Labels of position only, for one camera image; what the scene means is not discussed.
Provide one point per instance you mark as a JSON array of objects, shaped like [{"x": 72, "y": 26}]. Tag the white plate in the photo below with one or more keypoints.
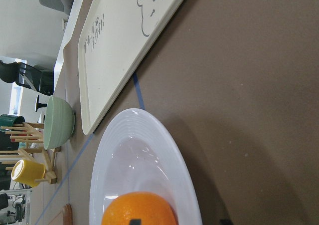
[{"x": 137, "y": 153}]

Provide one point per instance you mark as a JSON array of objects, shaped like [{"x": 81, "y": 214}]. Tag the orange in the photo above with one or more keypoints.
[{"x": 151, "y": 208}]

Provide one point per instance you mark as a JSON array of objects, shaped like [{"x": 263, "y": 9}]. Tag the yellow mug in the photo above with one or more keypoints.
[{"x": 27, "y": 172}]

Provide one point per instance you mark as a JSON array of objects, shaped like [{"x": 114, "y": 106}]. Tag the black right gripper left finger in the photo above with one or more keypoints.
[{"x": 135, "y": 222}]

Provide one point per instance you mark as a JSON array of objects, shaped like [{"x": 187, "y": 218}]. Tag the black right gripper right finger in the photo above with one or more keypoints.
[{"x": 224, "y": 222}]

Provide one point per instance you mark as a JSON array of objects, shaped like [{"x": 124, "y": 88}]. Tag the cream bear tray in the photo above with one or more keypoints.
[{"x": 115, "y": 37}]

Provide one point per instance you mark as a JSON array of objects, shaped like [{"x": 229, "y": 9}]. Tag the dark green mug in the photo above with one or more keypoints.
[{"x": 11, "y": 120}]

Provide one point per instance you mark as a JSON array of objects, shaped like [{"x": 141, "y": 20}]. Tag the wooden dish rack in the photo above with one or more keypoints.
[{"x": 32, "y": 135}]

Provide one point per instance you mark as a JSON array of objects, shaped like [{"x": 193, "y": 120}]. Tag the green bowl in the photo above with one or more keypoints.
[{"x": 58, "y": 124}]

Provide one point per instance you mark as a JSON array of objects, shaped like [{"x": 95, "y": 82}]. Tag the wooden cutting board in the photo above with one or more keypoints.
[{"x": 67, "y": 215}]

